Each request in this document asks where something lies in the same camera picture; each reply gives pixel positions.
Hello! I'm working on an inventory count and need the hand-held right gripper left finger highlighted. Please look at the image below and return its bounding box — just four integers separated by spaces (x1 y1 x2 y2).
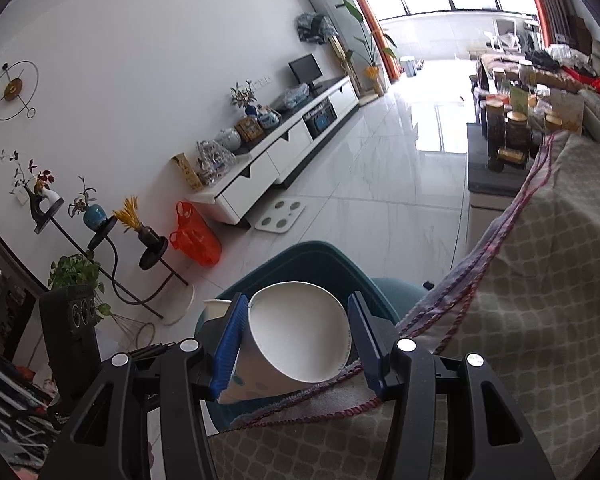
37 294 249 480

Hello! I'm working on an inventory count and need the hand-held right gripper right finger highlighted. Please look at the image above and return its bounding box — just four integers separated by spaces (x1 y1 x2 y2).
346 291 563 480

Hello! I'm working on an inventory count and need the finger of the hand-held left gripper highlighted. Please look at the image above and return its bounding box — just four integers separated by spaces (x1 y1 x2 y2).
127 342 181 361

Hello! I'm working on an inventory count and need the white paper cup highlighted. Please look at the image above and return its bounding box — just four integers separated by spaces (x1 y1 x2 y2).
219 282 353 406

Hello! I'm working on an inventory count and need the teal plastic trash bin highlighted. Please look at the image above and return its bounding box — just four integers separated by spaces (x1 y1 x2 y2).
194 241 400 436

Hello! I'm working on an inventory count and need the teal plastic stool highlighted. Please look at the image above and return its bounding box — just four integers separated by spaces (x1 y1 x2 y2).
371 277 428 326

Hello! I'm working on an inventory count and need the green potted plant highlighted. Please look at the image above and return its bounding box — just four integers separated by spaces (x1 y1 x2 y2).
47 252 113 318

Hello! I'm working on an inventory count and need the dark cluttered shelf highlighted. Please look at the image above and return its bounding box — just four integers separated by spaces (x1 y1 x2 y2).
0 220 56 461

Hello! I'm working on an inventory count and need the black tiered plant stand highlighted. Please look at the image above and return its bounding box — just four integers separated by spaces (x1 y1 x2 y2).
32 195 196 323

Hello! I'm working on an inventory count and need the orange plastic bag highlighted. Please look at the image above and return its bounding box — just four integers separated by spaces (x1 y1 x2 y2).
168 201 222 267

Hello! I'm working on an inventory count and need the black vase with yellow wheat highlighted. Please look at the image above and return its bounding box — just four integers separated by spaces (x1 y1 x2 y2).
112 196 161 248

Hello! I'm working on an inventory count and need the blue vase with plant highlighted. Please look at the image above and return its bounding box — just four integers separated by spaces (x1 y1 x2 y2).
69 176 106 228

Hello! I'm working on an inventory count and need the white bathroom scale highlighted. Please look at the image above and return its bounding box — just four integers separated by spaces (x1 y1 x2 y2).
255 199 307 233

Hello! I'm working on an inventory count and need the white vase with branches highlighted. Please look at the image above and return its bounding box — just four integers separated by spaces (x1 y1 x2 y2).
0 149 66 221

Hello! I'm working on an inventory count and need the grey patterned table cover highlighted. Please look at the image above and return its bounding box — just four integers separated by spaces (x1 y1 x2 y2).
207 132 600 480

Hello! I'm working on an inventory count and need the yellow box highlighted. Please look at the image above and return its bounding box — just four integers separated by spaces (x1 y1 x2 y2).
172 152 204 192

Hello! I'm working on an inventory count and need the white TV cabinet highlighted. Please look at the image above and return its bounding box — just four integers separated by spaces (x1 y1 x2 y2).
187 76 360 226

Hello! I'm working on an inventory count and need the dark coffee table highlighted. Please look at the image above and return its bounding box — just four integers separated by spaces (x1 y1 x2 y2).
466 52 586 261

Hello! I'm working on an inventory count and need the wooden framed ornament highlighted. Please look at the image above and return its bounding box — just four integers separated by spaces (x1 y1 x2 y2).
235 116 265 142

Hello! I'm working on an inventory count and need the blue-white ceramic pot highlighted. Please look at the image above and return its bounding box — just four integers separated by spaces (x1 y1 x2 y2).
256 105 282 129

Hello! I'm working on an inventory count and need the blue-white vase with twigs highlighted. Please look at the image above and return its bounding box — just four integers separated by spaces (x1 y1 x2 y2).
230 81 259 117

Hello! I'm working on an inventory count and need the clear plastic bag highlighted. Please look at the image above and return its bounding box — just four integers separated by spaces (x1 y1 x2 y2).
278 85 311 108

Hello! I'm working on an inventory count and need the cluster of lidded storage jars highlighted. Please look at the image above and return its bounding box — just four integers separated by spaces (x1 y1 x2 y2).
480 62 581 171

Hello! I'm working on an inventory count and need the yellow plant pot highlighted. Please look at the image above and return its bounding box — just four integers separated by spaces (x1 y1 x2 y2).
364 66 385 96

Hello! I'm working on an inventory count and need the black monitor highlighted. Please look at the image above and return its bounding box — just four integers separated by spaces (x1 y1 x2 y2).
288 54 323 92

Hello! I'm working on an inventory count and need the tall leafy plant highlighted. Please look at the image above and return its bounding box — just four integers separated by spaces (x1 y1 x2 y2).
342 0 398 68

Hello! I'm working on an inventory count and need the orange curtain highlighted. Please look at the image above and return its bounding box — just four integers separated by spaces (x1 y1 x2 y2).
337 0 403 81
520 0 556 48

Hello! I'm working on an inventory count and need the covered standing fan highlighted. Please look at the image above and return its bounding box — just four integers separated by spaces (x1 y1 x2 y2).
296 11 353 78

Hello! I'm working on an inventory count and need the white chair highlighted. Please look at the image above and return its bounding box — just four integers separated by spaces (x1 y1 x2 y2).
485 17 523 53

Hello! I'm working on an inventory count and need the white standing air conditioner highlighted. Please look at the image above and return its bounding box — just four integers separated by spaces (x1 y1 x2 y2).
305 0 368 63

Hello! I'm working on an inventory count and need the red cloth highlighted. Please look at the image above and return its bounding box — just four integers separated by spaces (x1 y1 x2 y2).
562 64 600 98

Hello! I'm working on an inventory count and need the round wire wall clock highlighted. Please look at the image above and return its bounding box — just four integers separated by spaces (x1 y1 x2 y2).
0 60 39 121

